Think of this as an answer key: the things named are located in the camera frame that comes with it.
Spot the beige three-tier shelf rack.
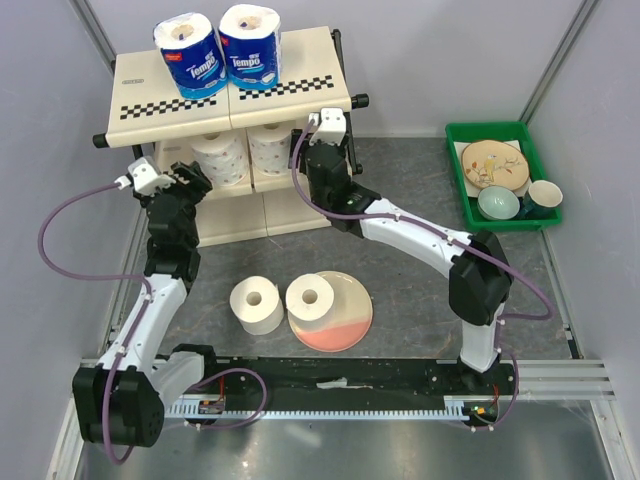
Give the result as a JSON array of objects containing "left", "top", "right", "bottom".
[{"left": 93, "top": 26, "right": 368, "bottom": 247}]

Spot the light teal ceramic bowl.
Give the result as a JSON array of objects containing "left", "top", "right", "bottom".
[{"left": 477, "top": 186, "right": 520, "bottom": 221}]

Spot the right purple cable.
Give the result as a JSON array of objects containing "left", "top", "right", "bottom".
[{"left": 287, "top": 119, "right": 556, "bottom": 434}]

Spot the beige and pink plate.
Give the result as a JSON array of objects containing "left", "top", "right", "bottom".
[{"left": 288, "top": 271, "right": 373, "bottom": 353}]

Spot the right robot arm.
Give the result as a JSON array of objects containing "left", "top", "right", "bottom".
[{"left": 290, "top": 129, "right": 513, "bottom": 394}]

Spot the white roll with dotted print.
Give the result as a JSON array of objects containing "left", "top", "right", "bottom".
[{"left": 189, "top": 130, "right": 249, "bottom": 188}]

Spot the beige plate with bird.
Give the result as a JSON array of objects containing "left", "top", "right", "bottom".
[{"left": 461, "top": 140, "right": 530, "bottom": 191}]

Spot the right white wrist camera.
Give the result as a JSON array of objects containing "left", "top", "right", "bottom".
[{"left": 308, "top": 107, "right": 347, "bottom": 146}]

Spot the dark teal mug white inside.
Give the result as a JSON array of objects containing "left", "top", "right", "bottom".
[{"left": 517, "top": 180, "right": 564, "bottom": 219}]

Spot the plain white roll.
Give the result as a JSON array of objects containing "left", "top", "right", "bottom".
[
  {"left": 285, "top": 274, "right": 335, "bottom": 332},
  {"left": 229, "top": 276, "right": 284, "bottom": 336}
]

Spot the white roll with pink core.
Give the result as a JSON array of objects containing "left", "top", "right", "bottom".
[{"left": 246, "top": 121, "right": 295, "bottom": 176}]

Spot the green plastic bin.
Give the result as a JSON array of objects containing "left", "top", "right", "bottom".
[{"left": 445, "top": 121, "right": 562, "bottom": 232}]

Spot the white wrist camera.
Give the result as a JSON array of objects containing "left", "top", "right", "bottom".
[
  {"left": 114, "top": 156, "right": 176, "bottom": 197},
  {"left": 308, "top": 107, "right": 347, "bottom": 146}
]

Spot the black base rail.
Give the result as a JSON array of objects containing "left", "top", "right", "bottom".
[{"left": 205, "top": 356, "right": 516, "bottom": 412}]

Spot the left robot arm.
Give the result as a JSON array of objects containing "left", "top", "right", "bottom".
[{"left": 72, "top": 157, "right": 220, "bottom": 447}]

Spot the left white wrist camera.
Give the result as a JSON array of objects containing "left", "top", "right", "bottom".
[{"left": 114, "top": 156, "right": 176, "bottom": 197}]

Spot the blue paper towel roll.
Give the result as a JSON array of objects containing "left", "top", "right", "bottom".
[{"left": 218, "top": 4, "right": 281, "bottom": 91}]

